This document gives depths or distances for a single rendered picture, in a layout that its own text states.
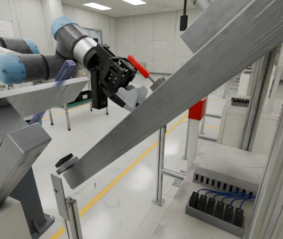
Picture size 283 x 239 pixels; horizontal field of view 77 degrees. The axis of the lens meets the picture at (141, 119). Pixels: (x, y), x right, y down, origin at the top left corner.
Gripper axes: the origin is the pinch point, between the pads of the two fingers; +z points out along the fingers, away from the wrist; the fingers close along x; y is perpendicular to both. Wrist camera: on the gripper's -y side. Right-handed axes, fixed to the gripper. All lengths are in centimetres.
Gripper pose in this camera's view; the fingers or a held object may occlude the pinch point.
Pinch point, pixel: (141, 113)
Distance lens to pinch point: 47.0
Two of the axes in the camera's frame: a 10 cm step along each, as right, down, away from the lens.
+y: 5.0, -6.6, -5.6
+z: 7.0, 6.9, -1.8
